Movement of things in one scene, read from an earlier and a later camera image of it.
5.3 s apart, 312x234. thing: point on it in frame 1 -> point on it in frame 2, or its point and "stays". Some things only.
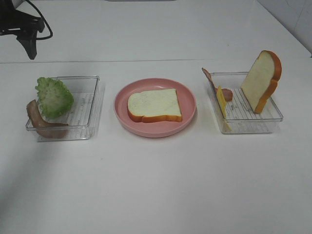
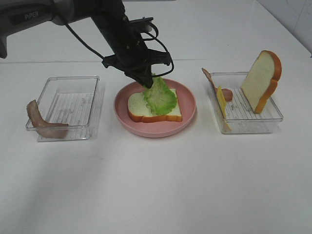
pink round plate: (186, 101) stays
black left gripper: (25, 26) -> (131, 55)
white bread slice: (154, 106) stays
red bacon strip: (227, 93) stays
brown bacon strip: (44, 128) stays
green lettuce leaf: (55, 99) -> (159, 98)
